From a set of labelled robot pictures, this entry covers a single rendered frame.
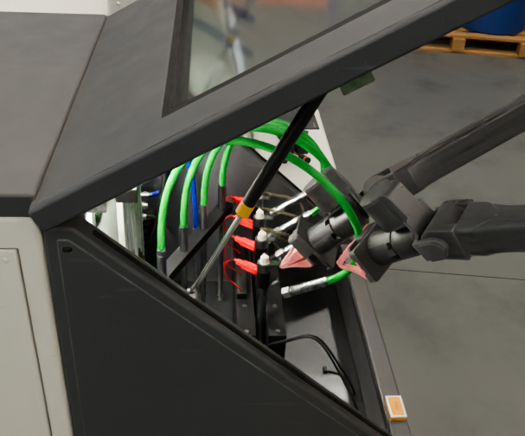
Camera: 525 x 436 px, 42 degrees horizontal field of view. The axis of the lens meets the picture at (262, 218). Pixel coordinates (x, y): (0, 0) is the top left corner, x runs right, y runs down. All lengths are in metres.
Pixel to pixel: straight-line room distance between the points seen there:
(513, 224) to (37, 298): 0.63
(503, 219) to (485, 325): 2.17
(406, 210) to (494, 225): 0.14
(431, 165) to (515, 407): 1.68
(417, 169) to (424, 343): 1.75
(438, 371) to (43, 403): 1.96
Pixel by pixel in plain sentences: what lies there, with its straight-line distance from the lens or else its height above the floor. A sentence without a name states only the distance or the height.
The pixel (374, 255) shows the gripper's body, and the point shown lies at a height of 1.30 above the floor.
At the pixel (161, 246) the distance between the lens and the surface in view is 1.32.
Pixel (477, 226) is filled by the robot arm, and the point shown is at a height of 1.45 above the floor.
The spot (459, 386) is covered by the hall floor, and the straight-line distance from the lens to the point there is 2.80.
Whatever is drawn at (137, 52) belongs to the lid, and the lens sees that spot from 1.16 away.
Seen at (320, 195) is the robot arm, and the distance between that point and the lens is 1.23.
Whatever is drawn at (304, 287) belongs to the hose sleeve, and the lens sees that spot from 1.24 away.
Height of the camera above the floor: 1.95
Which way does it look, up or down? 34 degrees down
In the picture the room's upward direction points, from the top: 3 degrees clockwise
